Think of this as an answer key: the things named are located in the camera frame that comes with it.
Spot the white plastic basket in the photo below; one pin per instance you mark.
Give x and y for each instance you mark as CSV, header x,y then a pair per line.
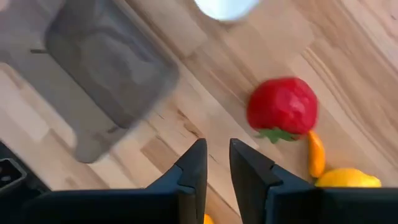
x,y
225,9

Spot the orange-yellow lemon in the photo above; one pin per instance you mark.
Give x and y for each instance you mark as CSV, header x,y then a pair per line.
x,y
208,220

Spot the grey translucent plastic basket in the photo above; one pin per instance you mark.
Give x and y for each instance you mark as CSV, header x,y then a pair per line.
x,y
109,62

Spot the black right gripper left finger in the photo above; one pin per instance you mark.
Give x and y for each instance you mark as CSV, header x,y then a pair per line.
x,y
155,205

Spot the red strawberry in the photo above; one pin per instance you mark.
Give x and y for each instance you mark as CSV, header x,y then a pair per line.
x,y
281,105

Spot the carrot piece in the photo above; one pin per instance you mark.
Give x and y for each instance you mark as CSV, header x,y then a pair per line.
x,y
316,155

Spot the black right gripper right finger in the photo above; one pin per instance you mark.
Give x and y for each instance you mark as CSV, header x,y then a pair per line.
x,y
295,205

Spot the yellow lemon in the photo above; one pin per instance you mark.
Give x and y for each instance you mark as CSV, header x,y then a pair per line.
x,y
345,179

